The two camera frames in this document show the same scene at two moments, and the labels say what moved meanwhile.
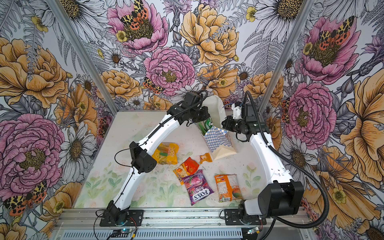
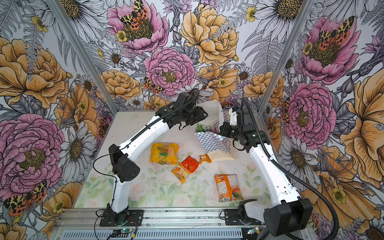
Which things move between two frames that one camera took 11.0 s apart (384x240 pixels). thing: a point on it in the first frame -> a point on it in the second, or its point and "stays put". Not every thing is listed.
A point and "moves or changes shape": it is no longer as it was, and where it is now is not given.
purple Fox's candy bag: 196,187 -> 215,128
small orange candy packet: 206,157 stays put
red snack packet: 191,166 stays put
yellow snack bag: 166,153 stays put
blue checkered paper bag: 219,141 moves or changes shape
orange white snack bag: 228,187 stays put
